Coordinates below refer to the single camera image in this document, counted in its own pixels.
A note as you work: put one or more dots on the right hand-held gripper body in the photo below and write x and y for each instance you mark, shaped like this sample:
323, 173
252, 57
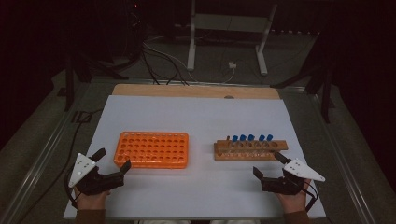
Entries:
285, 183

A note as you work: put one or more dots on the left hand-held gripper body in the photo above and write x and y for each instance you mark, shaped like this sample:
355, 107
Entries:
93, 182

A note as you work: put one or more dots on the blue-capped glass test tube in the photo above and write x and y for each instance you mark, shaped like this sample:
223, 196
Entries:
262, 137
269, 137
243, 137
235, 138
251, 137

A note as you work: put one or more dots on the wooden tube rack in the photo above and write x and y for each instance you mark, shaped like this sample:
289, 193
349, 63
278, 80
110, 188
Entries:
249, 149

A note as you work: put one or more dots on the orange plastic tube rack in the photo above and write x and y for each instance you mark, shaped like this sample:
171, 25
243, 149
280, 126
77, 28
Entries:
151, 149

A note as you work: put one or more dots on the person's left hand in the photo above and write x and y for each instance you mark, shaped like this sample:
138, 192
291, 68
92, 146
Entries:
91, 200

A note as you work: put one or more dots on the person's right hand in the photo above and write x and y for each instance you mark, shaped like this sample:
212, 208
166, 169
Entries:
294, 202

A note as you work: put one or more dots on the black tripod stand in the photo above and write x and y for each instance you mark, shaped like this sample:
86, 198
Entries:
70, 81
325, 93

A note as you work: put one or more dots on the white table sheet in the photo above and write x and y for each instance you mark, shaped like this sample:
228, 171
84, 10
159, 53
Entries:
199, 118

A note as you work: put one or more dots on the white plug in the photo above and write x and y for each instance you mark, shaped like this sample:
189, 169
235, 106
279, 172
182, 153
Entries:
232, 65

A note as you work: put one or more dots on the black equipment rack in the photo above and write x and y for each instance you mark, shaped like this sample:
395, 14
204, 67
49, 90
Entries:
135, 28

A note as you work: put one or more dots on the grey metal stand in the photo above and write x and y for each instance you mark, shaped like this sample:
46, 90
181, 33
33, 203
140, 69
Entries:
230, 23

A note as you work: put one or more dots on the aluminium frame rail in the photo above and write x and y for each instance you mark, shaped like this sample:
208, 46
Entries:
345, 161
40, 161

